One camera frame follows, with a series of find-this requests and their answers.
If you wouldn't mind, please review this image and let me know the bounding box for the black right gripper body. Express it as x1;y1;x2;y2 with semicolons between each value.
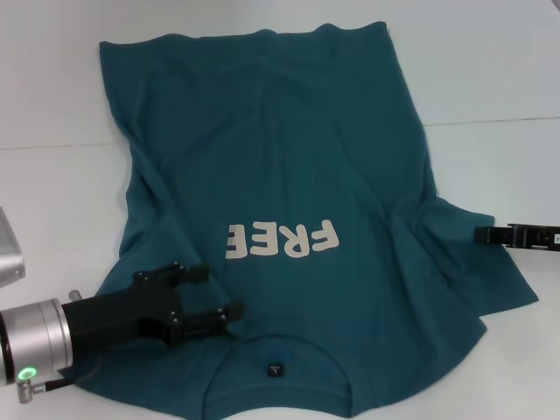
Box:
522;223;560;254

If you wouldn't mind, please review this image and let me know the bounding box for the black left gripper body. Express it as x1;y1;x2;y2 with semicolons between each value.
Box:
60;283;179;358

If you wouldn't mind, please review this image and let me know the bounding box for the teal T-shirt with FREE print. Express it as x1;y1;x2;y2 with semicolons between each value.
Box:
59;21;539;420

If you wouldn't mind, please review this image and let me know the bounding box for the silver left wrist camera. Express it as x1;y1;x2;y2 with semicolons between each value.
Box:
0;206;26;290

